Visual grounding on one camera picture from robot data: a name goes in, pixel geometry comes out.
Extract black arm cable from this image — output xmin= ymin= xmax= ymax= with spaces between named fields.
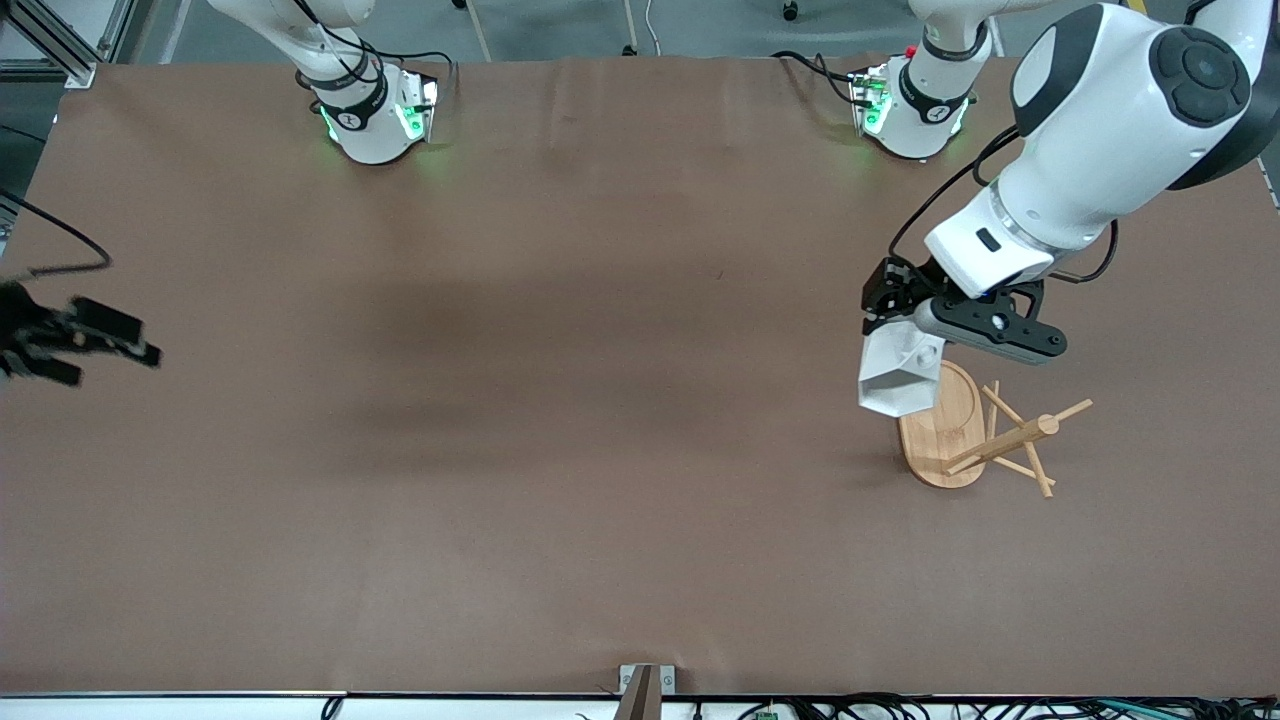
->
xmin=888 ymin=125 xmax=1120 ymax=287
xmin=0 ymin=188 xmax=112 ymax=278

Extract black cable bundle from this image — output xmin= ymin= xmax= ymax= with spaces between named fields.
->
xmin=690 ymin=692 xmax=1280 ymax=720

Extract wooden cup rack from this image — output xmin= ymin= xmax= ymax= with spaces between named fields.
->
xmin=897 ymin=360 xmax=1094 ymax=499

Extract white faceted cup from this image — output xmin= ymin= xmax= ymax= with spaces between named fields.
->
xmin=857 ymin=320 xmax=947 ymax=419

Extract brown table cover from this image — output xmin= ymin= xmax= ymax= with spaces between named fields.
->
xmin=0 ymin=55 xmax=1280 ymax=698

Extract aluminium frame post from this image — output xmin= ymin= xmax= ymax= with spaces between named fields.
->
xmin=0 ymin=0 xmax=136 ymax=89

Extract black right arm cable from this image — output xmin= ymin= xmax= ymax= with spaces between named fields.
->
xmin=0 ymin=188 xmax=112 ymax=278

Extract black right base cable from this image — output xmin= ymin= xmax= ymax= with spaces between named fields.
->
xmin=300 ymin=0 xmax=453 ymax=96

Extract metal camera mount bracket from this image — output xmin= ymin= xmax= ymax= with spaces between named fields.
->
xmin=615 ymin=663 xmax=677 ymax=720

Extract black base cable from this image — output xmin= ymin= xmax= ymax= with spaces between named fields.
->
xmin=772 ymin=50 xmax=863 ymax=107
xmin=300 ymin=0 xmax=453 ymax=96

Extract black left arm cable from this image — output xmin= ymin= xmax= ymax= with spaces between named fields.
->
xmin=888 ymin=125 xmax=1120 ymax=287

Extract black left base cable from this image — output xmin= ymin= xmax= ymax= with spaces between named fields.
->
xmin=772 ymin=50 xmax=863 ymax=107

